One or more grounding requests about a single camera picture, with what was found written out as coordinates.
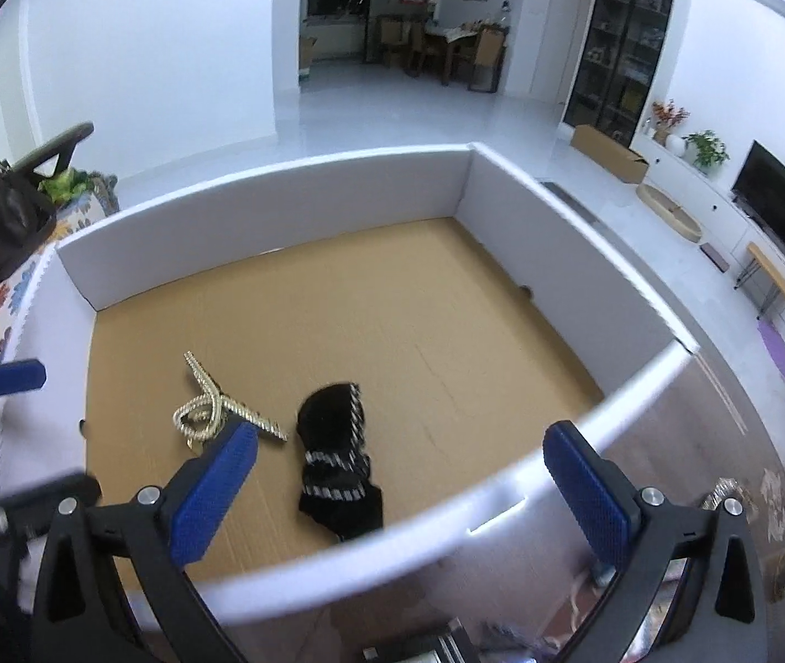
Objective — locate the white cardboard box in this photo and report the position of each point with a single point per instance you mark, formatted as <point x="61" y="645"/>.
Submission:
<point x="261" y="200"/>

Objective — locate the gold rhinestone hair clip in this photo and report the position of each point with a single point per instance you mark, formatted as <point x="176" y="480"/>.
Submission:
<point x="265" y="426"/>

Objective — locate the orange flower arrangement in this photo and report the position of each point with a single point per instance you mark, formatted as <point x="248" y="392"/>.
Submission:
<point x="669" y="114"/>

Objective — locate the green leafy item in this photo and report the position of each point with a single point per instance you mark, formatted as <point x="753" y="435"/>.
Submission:
<point x="64" y="185"/>

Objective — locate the beige oval floor tray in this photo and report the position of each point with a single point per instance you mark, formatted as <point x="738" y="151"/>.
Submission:
<point x="669" y="210"/>

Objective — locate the white television console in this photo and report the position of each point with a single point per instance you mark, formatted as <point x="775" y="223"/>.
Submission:
<point x="724" y="221"/>

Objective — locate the green potted plant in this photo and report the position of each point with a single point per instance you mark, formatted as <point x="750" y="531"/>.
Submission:
<point x="707" y="148"/>

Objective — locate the black cloth with silver trim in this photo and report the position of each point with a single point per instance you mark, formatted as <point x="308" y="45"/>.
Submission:
<point x="323" y="421"/>

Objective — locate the brown patterned glass desktop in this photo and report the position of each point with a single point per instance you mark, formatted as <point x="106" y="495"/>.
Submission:
<point x="710" y="442"/>

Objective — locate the wooden dining chair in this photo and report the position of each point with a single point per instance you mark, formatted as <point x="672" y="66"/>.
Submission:
<point x="390" y="38"/>
<point x="488" y="55"/>

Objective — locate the dark wooden dining table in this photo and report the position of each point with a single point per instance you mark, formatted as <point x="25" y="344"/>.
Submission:
<point x="448" y="48"/>

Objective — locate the brown cardboard box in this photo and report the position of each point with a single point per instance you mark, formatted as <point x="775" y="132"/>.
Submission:
<point x="607" y="152"/>

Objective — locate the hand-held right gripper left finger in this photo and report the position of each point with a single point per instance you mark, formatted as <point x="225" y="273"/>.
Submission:
<point x="216" y="490"/>

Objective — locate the small dark floor mat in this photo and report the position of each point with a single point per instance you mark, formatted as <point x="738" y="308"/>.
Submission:
<point x="714" y="255"/>

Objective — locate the white door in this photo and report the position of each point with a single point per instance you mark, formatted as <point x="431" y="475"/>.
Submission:
<point x="565" y="34"/>

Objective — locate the purple floor mat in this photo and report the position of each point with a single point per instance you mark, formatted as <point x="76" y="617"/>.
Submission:
<point x="776" y="345"/>

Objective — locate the wooden hairpin-leg side table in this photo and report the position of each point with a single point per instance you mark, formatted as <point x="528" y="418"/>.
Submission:
<point x="769" y="266"/>

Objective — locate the dark glass display cabinet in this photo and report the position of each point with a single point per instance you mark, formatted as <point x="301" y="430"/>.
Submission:
<point x="613" y="48"/>

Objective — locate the white vase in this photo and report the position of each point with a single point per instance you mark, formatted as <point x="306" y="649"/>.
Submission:
<point x="676" y="145"/>

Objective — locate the dark curved chair back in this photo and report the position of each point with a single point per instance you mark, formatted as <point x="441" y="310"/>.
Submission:
<point x="54" y="145"/>

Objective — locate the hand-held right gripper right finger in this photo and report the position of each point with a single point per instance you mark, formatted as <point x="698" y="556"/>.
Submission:
<point x="586" y="497"/>

